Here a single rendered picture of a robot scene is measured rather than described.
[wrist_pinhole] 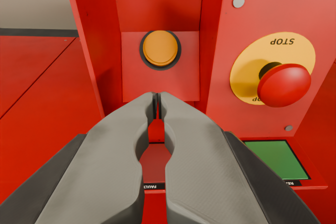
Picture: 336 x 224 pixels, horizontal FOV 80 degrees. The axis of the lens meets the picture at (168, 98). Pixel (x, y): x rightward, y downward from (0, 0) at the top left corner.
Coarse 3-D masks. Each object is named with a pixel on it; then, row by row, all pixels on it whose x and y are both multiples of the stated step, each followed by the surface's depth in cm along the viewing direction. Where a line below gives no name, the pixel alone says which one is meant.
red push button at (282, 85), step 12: (264, 72) 17; (276, 72) 15; (288, 72) 15; (300, 72) 15; (264, 84) 15; (276, 84) 15; (288, 84) 15; (300, 84) 15; (264, 96) 16; (276, 96) 16; (288, 96) 16; (300, 96) 16
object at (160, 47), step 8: (152, 32) 22; (160, 32) 22; (168, 32) 22; (144, 40) 22; (152, 40) 22; (160, 40) 22; (168, 40) 22; (144, 48) 22; (152, 48) 22; (160, 48) 22; (168, 48) 22; (176, 48) 22; (152, 56) 22; (160, 56) 22; (168, 56) 22; (160, 64) 22
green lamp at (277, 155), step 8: (248, 144) 22; (256, 144) 22; (264, 144) 22; (272, 144) 22; (280, 144) 22; (256, 152) 21; (264, 152) 21; (272, 152) 21; (280, 152) 21; (288, 152) 21; (264, 160) 20; (272, 160) 20; (280, 160) 20; (288, 160) 20; (296, 160) 20; (272, 168) 19; (280, 168) 19; (288, 168) 19; (296, 168) 19; (280, 176) 19; (288, 176) 19; (296, 176) 19; (304, 176) 19
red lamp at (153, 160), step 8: (152, 144) 22; (160, 144) 22; (144, 152) 21; (152, 152) 21; (160, 152) 21; (168, 152) 21; (144, 160) 20; (152, 160) 20; (160, 160) 20; (168, 160) 20; (144, 168) 19; (152, 168) 19; (160, 168) 19; (144, 176) 19; (152, 176) 19; (160, 176) 19
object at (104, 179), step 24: (144, 96) 11; (120, 120) 9; (144, 120) 9; (96, 144) 8; (120, 144) 8; (144, 144) 9; (72, 168) 7; (96, 168) 7; (120, 168) 7; (72, 192) 6; (96, 192) 6; (120, 192) 6; (48, 216) 6; (72, 216) 6; (96, 216) 6; (120, 216) 6
